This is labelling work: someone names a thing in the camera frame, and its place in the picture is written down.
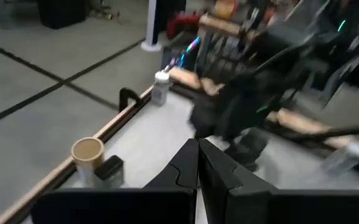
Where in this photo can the orange round object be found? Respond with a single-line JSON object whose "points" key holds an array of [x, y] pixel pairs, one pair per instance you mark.
{"points": [[224, 8]]}

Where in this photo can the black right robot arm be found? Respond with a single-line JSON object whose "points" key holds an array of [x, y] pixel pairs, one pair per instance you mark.
{"points": [[247, 90]]}

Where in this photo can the black square spice jar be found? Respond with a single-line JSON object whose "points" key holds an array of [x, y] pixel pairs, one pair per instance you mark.
{"points": [[110, 168]]}

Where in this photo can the black box cabinet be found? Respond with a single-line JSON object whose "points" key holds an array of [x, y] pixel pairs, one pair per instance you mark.
{"points": [[61, 14]]}

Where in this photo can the black computer tower with lights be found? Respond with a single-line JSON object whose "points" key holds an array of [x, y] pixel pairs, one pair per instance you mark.
{"points": [[191, 46]]}

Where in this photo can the black table clamp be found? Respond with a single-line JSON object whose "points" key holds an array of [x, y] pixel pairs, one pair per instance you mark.
{"points": [[123, 98]]}

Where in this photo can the white pole stand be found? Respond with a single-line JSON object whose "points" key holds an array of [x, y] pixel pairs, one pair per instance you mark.
{"points": [[151, 25]]}

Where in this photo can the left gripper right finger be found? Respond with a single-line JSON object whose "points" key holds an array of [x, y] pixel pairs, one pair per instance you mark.
{"points": [[216, 174]]}

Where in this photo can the red plastic object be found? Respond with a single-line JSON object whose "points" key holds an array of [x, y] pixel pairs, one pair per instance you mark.
{"points": [[182, 23]]}

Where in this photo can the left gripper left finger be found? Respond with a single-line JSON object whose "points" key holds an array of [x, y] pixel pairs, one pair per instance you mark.
{"points": [[185, 168]]}

